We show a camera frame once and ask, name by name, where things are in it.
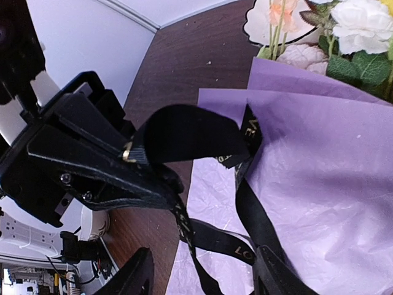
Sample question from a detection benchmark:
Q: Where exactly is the pink wrapping paper sheet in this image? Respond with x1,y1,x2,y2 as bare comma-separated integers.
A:
198,58,392,294

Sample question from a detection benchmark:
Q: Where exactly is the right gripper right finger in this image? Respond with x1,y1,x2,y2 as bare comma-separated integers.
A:
253,246,317,295

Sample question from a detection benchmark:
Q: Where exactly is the left aluminium frame post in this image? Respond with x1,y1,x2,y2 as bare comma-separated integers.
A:
96,0,160,33

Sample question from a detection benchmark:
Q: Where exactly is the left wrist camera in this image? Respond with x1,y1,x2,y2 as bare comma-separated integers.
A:
1,1,60,144

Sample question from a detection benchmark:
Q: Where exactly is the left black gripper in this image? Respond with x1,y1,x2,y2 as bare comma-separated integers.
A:
1,71,184,227

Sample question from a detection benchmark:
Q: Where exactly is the scalloped white bowl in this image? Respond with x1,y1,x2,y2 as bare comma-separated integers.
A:
243,0,326,47

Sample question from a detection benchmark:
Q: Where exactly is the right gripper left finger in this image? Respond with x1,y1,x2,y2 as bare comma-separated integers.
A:
94,247,154,295

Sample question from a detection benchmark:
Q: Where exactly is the pink rose stem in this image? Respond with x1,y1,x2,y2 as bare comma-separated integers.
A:
276,44,329,75

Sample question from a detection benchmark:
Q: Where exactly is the peach flower stem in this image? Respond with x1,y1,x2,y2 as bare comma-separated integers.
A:
257,0,299,60

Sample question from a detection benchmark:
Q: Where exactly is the black printed ribbon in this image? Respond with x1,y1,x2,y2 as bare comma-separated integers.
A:
122,105,292,294

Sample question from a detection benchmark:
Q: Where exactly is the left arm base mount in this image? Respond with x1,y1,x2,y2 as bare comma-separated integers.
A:
60,231,115,286

